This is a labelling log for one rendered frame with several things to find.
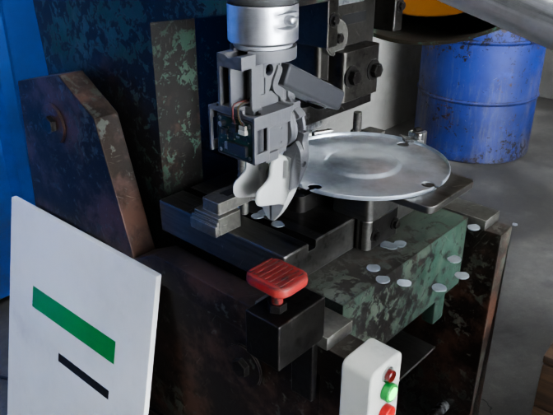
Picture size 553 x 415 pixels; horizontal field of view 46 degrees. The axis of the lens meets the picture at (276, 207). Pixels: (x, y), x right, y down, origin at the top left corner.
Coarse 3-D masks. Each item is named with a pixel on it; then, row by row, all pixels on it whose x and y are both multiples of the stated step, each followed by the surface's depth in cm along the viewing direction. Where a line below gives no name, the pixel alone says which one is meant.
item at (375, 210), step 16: (432, 192) 100; (448, 192) 100; (464, 192) 102; (336, 208) 111; (352, 208) 108; (368, 208) 106; (384, 208) 109; (416, 208) 97; (432, 208) 96; (368, 224) 108; (384, 224) 111; (368, 240) 109
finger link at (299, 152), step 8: (304, 136) 72; (296, 144) 72; (304, 144) 72; (288, 152) 73; (296, 152) 72; (304, 152) 72; (296, 160) 73; (304, 160) 73; (296, 168) 73; (304, 168) 74; (296, 176) 74; (296, 184) 75
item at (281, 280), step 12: (264, 264) 85; (276, 264) 85; (288, 264) 85; (252, 276) 82; (264, 276) 82; (276, 276) 82; (288, 276) 82; (300, 276) 82; (264, 288) 81; (276, 288) 80; (288, 288) 80; (300, 288) 82; (276, 300) 84
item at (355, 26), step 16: (352, 0) 101; (368, 0) 104; (352, 16) 103; (368, 16) 106; (352, 32) 104; (368, 32) 107; (304, 48) 101; (320, 48) 99; (336, 48) 100; (352, 48) 102; (368, 48) 103; (304, 64) 102; (320, 64) 100; (336, 64) 101; (352, 64) 101; (368, 64) 105; (336, 80) 102; (352, 80) 101; (368, 80) 106; (352, 96) 104
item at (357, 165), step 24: (312, 144) 118; (336, 144) 118; (360, 144) 118; (384, 144) 118; (408, 144) 119; (312, 168) 108; (336, 168) 107; (360, 168) 107; (384, 168) 107; (408, 168) 108; (432, 168) 108; (336, 192) 100; (360, 192) 100; (384, 192) 100; (408, 192) 100
